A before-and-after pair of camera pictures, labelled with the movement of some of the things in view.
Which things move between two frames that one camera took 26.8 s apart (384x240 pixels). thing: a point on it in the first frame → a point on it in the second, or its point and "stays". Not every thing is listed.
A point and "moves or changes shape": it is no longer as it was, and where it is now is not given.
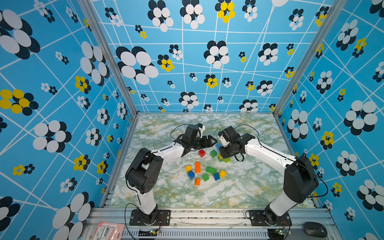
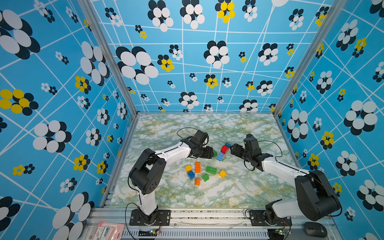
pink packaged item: [108, 231] stays
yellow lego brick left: [188, 168] stays
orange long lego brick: [198, 167] stays
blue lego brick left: [191, 175] stays
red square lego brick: [201, 153] moves or changes shape
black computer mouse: [315, 229] stays
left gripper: [207, 143] → [209, 153]
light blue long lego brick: [218, 146] → [220, 157]
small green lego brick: [205, 177] stays
